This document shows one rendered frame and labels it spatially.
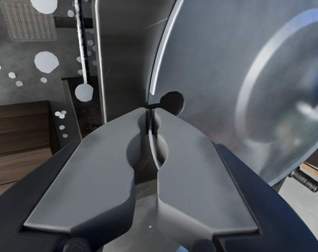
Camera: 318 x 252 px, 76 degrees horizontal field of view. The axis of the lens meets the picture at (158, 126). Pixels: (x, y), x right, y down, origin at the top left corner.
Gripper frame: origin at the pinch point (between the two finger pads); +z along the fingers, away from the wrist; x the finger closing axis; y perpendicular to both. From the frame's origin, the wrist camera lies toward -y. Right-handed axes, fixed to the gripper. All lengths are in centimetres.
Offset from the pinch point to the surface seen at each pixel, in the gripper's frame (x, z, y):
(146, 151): -0.3, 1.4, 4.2
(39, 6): -10.8, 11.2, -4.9
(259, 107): 9.3, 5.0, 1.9
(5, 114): -53, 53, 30
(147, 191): -0.9, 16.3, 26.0
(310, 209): 114, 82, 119
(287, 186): 106, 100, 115
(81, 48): -24, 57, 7
